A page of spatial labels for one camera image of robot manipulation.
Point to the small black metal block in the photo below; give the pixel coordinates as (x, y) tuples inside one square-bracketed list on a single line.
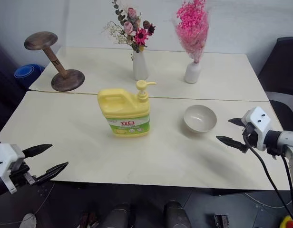
[(221, 221)]

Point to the tall white ceramic vase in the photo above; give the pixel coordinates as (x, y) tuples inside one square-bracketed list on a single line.
[(139, 69)]

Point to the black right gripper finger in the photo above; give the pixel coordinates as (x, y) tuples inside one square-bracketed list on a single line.
[(233, 141), (237, 121)]

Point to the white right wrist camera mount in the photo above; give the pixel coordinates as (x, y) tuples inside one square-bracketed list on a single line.
[(259, 121)]

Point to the pink dried flower bunch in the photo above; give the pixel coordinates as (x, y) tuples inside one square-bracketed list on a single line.
[(192, 31)]

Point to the mixed dried flower bouquet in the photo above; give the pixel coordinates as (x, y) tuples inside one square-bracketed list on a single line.
[(134, 31)]

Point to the dark rounded shape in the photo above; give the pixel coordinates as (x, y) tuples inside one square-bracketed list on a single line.
[(118, 215), (176, 215)]

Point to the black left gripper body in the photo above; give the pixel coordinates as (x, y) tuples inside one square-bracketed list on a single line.
[(20, 175)]

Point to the short white ceramic vase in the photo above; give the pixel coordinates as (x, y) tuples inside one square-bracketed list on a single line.
[(192, 73)]

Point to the blue stacked plastic basins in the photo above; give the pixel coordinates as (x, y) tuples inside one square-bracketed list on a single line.
[(27, 71)]

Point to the dark reddish floor object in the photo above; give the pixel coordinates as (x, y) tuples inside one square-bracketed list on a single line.
[(89, 219)]

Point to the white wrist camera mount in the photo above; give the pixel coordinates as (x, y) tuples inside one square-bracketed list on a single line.
[(259, 121), (3, 158)]

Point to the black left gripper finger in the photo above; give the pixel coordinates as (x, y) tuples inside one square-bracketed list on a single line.
[(38, 149), (52, 172)]

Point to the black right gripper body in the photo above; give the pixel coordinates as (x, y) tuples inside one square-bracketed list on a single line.
[(250, 136)]

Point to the black office chair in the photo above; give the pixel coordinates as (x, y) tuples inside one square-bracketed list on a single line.
[(282, 64)]

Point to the beige round bowl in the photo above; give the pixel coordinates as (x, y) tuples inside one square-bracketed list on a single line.
[(200, 120)]

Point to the white round disc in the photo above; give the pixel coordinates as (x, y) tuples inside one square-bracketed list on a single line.
[(30, 221)]

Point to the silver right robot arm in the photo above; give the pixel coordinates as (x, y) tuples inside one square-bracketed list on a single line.
[(288, 142)]

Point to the dark wooden hat stand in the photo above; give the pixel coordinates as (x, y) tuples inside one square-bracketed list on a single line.
[(56, 63)]

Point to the red yellow emergency stop button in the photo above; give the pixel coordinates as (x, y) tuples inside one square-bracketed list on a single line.
[(288, 223)]

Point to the yellow dish soap pump bottle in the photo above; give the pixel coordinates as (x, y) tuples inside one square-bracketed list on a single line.
[(127, 107)]

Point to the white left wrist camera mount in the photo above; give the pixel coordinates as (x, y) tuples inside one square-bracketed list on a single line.
[(3, 158)]

